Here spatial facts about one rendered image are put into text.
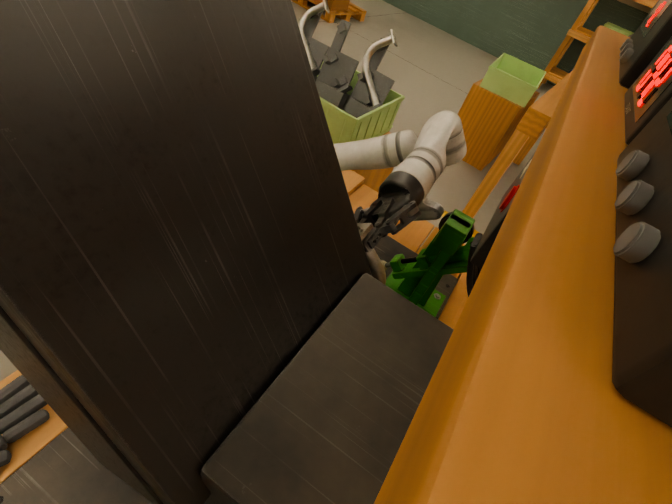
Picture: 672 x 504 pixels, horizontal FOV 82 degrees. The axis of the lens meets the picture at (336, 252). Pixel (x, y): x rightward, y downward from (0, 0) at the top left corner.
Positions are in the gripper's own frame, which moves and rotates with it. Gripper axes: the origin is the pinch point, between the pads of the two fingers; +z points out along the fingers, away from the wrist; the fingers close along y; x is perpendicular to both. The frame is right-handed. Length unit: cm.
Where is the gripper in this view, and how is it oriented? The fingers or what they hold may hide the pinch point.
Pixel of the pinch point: (362, 240)
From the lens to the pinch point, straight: 62.5
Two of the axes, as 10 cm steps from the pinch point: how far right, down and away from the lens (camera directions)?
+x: 5.0, 7.4, 4.5
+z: -5.7, 6.7, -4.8
